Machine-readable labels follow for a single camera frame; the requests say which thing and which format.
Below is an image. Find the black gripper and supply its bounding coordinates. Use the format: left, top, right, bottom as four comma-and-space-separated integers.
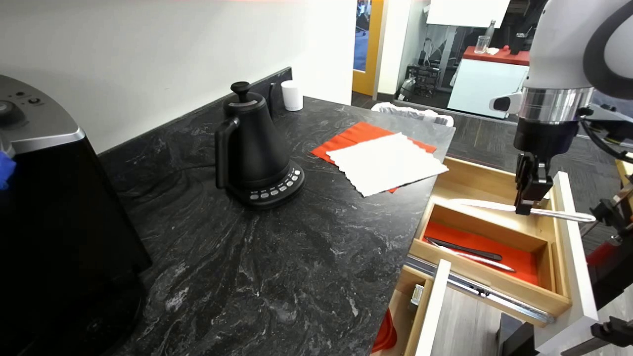
512, 116, 584, 215

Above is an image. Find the silver metal knife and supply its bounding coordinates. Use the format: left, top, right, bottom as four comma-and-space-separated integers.
459, 200, 599, 225

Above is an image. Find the silver metal fork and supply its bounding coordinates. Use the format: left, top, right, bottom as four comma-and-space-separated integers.
453, 245, 518, 275

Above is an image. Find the black plastic utensil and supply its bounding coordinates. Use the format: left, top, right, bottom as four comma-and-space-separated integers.
441, 237, 505, 265

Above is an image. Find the large wooden drawer white front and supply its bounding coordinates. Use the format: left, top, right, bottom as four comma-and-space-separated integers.
406, 156, 601, 356

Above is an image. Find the orange drawer tray liner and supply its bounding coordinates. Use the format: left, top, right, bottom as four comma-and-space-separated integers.
421, 219, 544, 287

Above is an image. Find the small wooden drawer white front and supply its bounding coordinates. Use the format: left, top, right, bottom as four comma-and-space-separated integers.
370, 257, 455, 356

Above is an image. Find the white cabinet red top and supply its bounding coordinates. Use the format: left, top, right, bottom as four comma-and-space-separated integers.
447, 43, 534, 120

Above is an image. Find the trash bin with white bag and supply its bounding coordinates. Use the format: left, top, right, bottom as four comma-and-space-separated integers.
370, 99, 457, 132

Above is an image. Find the white paper napkin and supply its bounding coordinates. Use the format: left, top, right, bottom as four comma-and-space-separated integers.
326, 130, 451, 200

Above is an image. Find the white ceramic mug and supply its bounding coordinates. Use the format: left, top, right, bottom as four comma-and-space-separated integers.
279, 79, 307, 114

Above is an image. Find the black electric kettle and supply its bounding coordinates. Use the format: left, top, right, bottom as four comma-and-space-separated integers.
214, 79, 309, 209

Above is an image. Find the black coffee machine silver lid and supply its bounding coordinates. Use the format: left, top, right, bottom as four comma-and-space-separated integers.
0, 73, 154, 356

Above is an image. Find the metal drawer slide rail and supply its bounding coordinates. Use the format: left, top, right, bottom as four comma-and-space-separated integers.
404, 255, 554, 326

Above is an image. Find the yellow door frame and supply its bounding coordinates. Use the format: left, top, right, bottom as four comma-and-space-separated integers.
350, 0, 388, 101

